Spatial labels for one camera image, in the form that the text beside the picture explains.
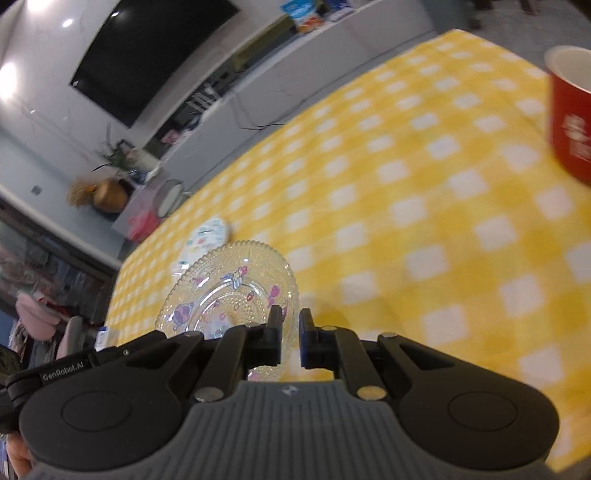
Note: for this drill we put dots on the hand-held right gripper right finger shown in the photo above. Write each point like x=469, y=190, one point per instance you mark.
x=304, y=339

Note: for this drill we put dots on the small blue box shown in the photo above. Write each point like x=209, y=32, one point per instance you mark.
x=339, y=7

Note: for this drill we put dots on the dried flowers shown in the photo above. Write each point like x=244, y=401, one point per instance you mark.
x=81, y=193

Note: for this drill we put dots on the red mug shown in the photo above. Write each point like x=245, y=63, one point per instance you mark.
x=570, y=124

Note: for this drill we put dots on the plant in glass vase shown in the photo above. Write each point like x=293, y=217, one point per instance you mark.
x=115, y=157

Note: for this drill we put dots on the yellow checked tablecloth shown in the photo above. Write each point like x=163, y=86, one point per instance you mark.
x=415, y=207

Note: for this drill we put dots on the round grey stool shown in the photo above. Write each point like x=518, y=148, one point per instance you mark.
x=169, y=197

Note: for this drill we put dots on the white router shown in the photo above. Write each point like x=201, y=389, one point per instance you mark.
x=201, y=101

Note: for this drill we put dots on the clear glass plate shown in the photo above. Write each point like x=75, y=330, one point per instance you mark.
x=231, y=281

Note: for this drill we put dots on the pink basket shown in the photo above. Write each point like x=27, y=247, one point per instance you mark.
x=142, y=226

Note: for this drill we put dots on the pink picture frame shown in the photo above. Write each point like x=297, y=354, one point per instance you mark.
x=171, y=136

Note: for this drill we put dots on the pink cloth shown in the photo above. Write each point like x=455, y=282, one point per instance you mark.
x=34, y=314

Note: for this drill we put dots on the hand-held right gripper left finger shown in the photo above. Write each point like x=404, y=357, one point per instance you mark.
x=276, y=339

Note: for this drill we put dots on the blue snack bag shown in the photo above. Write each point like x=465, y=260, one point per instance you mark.
x=304, y=16

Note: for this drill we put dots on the black television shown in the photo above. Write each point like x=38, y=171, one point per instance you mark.
x=147, y=55

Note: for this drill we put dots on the golden vase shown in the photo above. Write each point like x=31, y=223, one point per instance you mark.
x=111, y=194

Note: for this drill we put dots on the white marble television cabinet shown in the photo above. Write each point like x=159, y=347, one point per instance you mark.
x=277, y=78

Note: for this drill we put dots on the white floral plate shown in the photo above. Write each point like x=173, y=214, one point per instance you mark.
x=208, y=233

